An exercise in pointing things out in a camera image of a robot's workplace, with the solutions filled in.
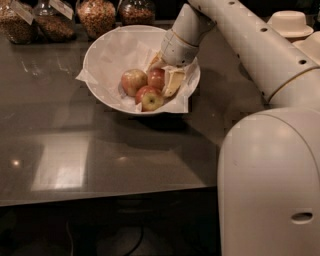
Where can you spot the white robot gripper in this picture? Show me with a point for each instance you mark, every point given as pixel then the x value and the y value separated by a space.
pixel 177 50

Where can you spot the red apple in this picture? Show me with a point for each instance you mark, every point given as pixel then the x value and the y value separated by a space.
pixel 156 78

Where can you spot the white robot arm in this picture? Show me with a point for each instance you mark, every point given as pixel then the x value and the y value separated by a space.
pixel 268 174

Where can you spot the front red-yellow apple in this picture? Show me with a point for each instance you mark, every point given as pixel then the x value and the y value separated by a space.
pixel 150 98

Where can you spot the red-yellow apple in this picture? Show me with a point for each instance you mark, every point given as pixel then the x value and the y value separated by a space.
pixel 150 98
pixel 132 80

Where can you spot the left red-yellow apple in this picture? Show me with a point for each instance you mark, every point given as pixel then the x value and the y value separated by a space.
pixel 132 80

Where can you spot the white bowl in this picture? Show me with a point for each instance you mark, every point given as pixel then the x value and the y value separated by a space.
pixel 100 60

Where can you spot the white paper liner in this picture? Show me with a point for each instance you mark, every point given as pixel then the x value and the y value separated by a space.
pixel 133 50

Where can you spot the glass cereal jar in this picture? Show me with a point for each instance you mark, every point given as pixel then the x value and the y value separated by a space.
pixel 137 12
pixel 96 16
pixel 55 26
pixel 17 22

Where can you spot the rear stack paper bowls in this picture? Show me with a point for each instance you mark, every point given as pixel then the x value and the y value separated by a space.
pixel 290 24

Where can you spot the leftmost glass cereal jar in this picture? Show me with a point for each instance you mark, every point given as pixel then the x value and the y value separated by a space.
pixel 17 22

